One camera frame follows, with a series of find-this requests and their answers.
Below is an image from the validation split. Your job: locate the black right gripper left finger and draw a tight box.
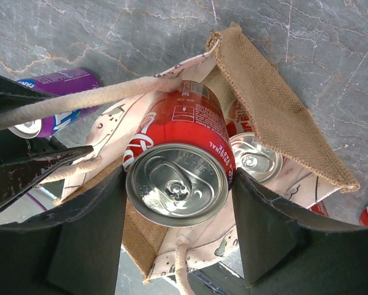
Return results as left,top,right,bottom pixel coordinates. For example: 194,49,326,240
0,168,127,294

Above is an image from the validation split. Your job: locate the purple soda can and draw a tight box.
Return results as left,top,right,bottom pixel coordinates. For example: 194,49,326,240
9,68,102,139

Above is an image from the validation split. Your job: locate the canvas bag with cat print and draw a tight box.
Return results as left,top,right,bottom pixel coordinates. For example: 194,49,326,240
0,22,361,295

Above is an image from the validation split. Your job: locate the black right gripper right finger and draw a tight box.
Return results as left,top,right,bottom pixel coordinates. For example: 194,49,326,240
232,169,368,294

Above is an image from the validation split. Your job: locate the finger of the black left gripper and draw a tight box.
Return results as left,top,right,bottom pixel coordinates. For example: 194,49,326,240
0,146,94,212
0,75,57,101

